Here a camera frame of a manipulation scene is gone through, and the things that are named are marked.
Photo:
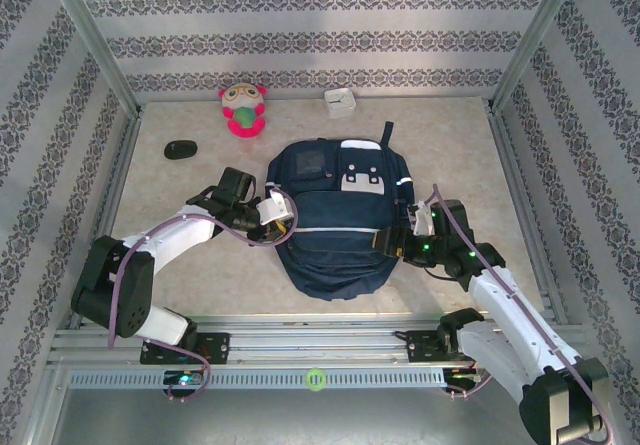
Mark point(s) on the pink plush toy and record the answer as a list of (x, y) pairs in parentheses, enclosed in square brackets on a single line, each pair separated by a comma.
[(245, 115)]

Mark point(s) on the aluminium frame post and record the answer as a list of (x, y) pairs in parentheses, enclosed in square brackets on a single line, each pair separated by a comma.
[(530, 40), (96, 40)]

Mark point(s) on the navy blue backpack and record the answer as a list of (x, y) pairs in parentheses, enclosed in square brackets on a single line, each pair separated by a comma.
[(340, 260)]

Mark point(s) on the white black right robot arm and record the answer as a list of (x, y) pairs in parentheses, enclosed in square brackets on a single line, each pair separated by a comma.
[(500, 360)]

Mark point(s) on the white square alarm clock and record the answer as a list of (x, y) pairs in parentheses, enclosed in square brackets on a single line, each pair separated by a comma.
[(340, 102)]

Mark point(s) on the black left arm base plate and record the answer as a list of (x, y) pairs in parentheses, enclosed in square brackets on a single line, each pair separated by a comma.
[(215, 347)]

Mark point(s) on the aluminium side rail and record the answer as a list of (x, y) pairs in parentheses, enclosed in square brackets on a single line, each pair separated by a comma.
[(501, 140), (112, 205)]

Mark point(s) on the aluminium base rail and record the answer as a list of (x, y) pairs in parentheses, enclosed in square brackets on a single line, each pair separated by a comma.
[(310, 340)]

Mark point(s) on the black computer mouse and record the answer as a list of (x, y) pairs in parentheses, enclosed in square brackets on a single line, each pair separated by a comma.
[(180, 149)]

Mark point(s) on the slotted metal strip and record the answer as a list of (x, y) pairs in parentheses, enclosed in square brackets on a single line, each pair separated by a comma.
[(250, 379)]

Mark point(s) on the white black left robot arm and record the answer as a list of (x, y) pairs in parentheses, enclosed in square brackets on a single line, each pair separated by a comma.
[(170, 237)]

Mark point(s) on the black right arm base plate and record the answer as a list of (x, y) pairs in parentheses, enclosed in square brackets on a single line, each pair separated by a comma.
[(420, 347)]

